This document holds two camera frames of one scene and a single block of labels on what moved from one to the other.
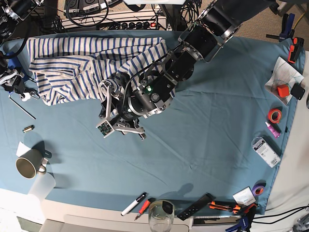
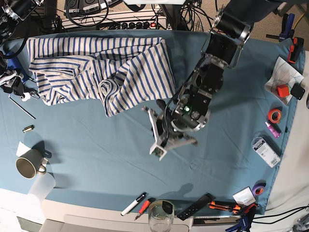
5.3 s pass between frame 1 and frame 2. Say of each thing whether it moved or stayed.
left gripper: moved
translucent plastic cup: stayed
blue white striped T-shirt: stayed
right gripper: stayed
